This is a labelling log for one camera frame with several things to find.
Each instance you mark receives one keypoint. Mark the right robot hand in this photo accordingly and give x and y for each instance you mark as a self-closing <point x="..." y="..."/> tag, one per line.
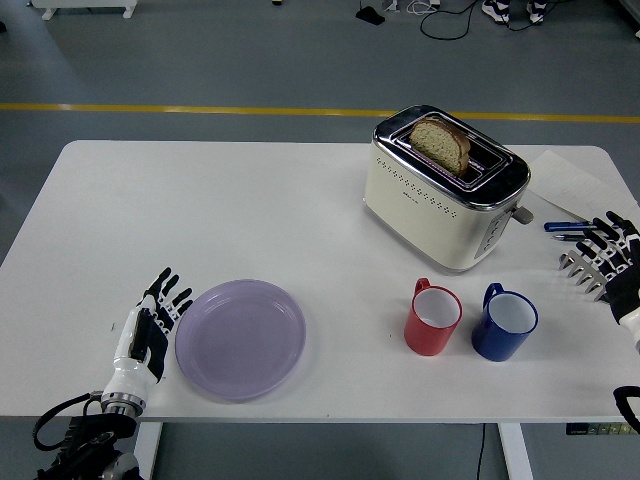
<point x="625" y="295"/>

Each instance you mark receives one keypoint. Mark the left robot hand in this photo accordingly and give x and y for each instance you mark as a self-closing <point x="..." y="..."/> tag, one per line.
<point x="135" y="370"/>

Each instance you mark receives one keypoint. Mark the purple plastic plate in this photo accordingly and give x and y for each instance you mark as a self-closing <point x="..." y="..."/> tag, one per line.
<point x="240" y="345"/>

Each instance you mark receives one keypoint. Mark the brown bread slice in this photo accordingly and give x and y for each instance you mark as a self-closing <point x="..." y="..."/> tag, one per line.
<point x="437" y="142"/>

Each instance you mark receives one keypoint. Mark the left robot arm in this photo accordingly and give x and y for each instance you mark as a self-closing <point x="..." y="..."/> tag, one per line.
<point x="95" y="440"/>

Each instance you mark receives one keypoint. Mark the silver metal toast rack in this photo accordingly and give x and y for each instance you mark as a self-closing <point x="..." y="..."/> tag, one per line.
<point x="571" y="261"/>

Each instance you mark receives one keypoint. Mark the black pen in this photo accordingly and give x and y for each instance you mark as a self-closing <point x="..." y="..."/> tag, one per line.
<point x="567" y="238"/>

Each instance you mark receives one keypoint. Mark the blue pen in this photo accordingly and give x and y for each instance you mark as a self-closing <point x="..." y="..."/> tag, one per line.
<point x="565" y="226"/>

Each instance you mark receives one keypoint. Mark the white paper sheet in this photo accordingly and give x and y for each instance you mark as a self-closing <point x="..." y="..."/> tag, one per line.
<point x="570" y="185"/>

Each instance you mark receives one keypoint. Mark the table height control panel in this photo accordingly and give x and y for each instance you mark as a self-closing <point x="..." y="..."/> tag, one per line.
<point x="600" y="429"/>

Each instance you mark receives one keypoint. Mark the blue enamel mug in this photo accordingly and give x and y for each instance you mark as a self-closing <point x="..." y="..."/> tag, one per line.
<point x="492" y="345"/>

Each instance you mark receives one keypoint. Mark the red enamel mug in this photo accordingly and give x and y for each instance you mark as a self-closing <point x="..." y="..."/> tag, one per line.
<point x="425" y="340"/>

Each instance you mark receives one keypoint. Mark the cream and chrome toaster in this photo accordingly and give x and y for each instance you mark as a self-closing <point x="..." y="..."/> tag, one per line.
<point x="420" y="210"/>

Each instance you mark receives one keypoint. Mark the black and white shoe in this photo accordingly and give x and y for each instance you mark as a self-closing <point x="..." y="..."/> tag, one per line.
<point x="536" y="10"/>
<point x="496" y="10"/>

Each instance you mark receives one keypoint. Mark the white furniture base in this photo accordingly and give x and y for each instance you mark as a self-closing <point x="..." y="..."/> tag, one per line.
<point x="85" y="4"/>

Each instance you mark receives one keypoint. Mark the black foot pedal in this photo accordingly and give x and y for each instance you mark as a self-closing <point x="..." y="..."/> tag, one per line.
<point x="370" y="15"/>

